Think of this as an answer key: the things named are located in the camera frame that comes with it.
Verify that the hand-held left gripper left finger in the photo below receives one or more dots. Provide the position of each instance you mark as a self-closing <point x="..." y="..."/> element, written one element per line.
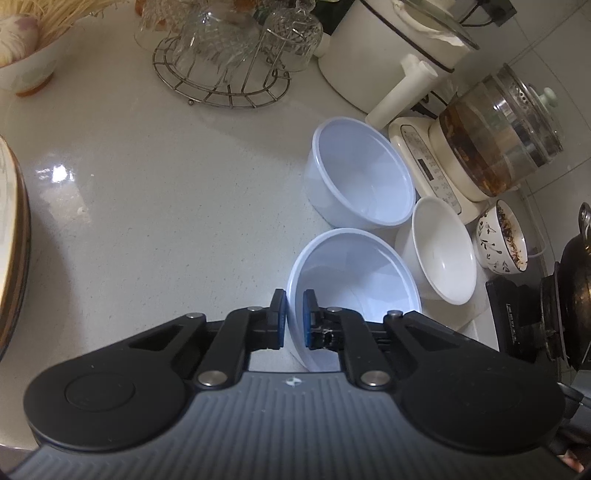
<point x="279" y="319"/>

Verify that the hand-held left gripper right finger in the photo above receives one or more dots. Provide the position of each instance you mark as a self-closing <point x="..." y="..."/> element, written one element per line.
<point x="308" y="319"/>

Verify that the translucent plastic bowl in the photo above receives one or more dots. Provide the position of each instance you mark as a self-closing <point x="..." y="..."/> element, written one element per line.
<point x="364" y="281"/>
<point x="364" y="175"/>

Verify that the white ceramic bowl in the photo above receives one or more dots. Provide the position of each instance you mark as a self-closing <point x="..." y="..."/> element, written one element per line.
<point x="441" y="254"/>

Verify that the floral plate dark rim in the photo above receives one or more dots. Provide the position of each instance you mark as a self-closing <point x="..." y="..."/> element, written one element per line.
<point x="8" y="340"/>

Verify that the cream kettle base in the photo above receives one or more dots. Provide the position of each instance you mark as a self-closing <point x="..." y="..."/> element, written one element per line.
<point x="425" y="157"/>

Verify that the small leaf-print bowl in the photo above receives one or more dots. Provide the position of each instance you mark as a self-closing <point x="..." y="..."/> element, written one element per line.
<point x="496" y="240"/>

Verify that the black gas stove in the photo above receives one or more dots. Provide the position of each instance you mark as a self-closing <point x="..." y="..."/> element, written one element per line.
<point x="512" y="314"/>

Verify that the glass electric kettle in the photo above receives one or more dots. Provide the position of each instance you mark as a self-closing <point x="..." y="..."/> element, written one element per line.
<point x="503" y="129"/>

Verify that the white electric cooking pot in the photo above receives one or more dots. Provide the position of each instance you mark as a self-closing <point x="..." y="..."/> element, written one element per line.
<point x="369" y="50"/>

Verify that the ceramic bowl with garlic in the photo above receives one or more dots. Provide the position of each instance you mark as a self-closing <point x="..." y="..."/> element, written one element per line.
<point x="27" y="60"/>

